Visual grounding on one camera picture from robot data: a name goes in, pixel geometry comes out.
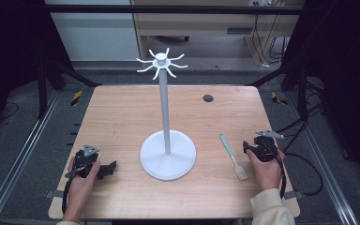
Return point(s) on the silver floor rail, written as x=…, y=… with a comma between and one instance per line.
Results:
x=22, y=156
x=325, y=168

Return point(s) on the person's left hand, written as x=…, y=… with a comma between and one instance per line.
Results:
x=79, y=190

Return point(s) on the dark round table grommet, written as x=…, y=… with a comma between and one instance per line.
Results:
x=208, y=98

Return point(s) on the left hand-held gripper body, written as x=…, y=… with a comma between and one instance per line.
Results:
x=82, y=161

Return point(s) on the black horizontal frame bar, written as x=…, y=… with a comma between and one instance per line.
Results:
x=168, y=9

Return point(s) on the white cabinet panel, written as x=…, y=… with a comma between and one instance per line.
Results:
x=93, y=34

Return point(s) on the grey table bracket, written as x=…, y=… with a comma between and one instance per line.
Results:
x=293, y=194
x=50, y=194

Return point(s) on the white hook rack stand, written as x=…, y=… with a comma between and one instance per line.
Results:
x=166, y=125

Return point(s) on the person's right hand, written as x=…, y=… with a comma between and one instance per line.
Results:
x=267, y=175

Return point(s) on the yellow black floor tape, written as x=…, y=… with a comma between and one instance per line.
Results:
x=276, y=98
x=76, y=97

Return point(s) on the black metal frame stand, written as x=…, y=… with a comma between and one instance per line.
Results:
x=43, y=90
x=300, y=90

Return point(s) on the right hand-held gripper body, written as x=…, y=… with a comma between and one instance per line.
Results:
x=265, y=150

